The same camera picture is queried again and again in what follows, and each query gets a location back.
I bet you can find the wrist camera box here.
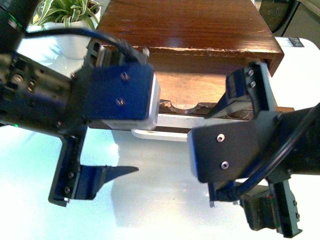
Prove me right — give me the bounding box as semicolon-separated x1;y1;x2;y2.
187;120;273;183
82;63;161;131

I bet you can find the black left camera cable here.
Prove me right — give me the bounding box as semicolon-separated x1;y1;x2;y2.
21;27;148;66

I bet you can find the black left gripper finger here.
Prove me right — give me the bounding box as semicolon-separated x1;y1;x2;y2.
84;41;120;68

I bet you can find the spider plant in white pot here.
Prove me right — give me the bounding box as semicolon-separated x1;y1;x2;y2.
32;0;103;60

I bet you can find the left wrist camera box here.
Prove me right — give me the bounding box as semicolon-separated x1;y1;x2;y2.
82;63;161;131

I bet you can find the black right camera cable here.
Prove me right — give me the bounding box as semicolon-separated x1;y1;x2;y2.
216;102;320;203

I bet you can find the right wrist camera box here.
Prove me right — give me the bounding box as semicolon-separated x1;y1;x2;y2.
187;120;273;183

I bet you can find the black camera cable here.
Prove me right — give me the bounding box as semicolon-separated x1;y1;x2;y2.
21;27;148;66
216;102;320;203

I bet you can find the wooden drawer with white handle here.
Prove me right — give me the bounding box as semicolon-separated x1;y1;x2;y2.
87;71;296;143

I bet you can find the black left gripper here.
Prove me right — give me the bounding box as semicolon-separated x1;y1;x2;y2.
0;52;139;207

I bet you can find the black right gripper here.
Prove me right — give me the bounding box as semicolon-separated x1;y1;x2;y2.
204;67;320;238

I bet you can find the brown wooden drawer cabinet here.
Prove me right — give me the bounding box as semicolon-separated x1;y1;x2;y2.
97;0;284;74

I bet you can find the black chair far right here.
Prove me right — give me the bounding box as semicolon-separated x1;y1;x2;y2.
259;0;300;37

